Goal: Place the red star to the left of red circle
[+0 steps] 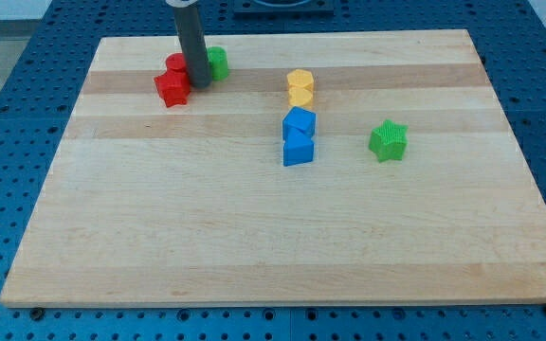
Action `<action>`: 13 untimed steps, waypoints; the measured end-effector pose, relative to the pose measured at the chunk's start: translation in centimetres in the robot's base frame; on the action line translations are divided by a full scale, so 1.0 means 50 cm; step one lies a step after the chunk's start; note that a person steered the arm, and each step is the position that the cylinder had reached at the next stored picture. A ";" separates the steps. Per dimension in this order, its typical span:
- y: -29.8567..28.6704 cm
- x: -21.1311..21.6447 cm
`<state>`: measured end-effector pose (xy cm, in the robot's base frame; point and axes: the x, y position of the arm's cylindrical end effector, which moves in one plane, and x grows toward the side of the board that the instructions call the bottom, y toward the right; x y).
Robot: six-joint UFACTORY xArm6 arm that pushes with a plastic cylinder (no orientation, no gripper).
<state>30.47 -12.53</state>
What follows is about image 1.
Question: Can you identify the green star block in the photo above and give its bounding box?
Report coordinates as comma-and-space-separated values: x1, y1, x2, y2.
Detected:
369, 119, 409, 162

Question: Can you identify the green circle block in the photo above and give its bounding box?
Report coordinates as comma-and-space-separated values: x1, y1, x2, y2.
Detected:
207, 46, 229, 81

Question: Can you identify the red star block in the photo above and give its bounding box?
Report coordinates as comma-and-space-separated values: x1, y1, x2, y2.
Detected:
154, 70, 191, 107

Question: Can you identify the red circle block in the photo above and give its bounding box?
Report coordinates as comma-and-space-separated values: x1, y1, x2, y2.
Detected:
165, 53, 187, 73

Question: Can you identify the blue triangle block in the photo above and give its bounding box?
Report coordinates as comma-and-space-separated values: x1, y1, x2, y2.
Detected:
282, 128, 315, 167

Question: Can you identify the blue cube block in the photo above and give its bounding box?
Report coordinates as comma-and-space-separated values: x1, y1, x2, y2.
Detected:
282, 106, 317, 139

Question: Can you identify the wooden board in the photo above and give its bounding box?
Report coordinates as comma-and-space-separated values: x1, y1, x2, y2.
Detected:
0, 29, 546, 308

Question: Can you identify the yellow hexagon block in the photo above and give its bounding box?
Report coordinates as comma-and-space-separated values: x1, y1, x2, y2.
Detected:
286, 69, 315, 92

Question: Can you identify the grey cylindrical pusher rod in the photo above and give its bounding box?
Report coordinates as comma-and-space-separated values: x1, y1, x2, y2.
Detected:
166, 0, 212, 89

